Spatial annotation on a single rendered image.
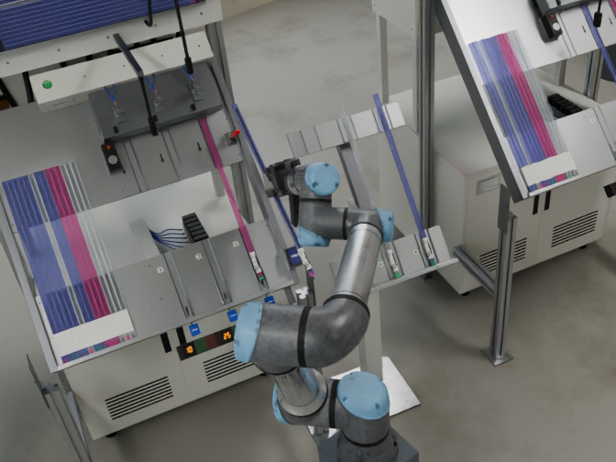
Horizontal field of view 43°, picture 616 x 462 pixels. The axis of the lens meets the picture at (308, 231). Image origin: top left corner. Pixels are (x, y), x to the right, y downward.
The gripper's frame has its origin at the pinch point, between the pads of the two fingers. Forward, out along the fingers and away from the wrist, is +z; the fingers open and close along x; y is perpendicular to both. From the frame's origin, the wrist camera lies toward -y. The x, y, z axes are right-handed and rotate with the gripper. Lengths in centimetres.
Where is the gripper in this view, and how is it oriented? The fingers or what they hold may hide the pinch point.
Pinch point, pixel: (272, 190)
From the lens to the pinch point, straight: 207.2
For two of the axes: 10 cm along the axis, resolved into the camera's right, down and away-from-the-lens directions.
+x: -8.5, 3.7, -3.7
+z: -4.0, -0.3, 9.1
